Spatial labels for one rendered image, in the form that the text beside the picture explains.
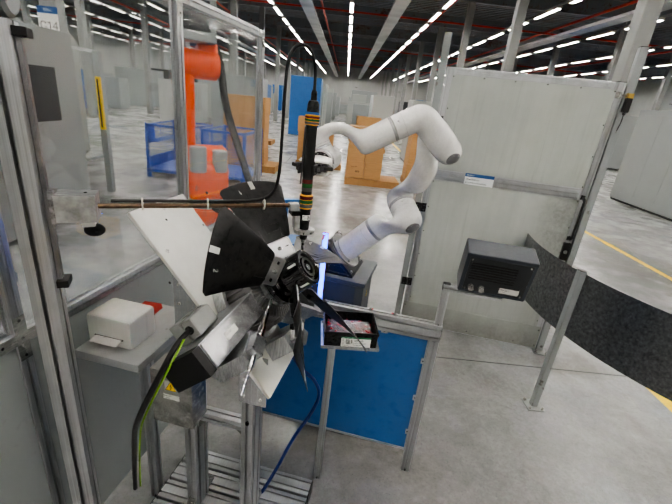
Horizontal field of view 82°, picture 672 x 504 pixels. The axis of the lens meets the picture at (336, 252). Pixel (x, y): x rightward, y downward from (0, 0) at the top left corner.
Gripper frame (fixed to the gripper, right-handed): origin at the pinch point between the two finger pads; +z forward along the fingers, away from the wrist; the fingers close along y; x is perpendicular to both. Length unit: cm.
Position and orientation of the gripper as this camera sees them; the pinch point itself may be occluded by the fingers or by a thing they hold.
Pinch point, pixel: (307, 168)
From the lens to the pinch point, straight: 123.5
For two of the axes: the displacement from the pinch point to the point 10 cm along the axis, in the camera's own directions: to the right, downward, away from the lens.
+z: -2.2, 3.3, -9.2
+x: 1.0, -9.3, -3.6
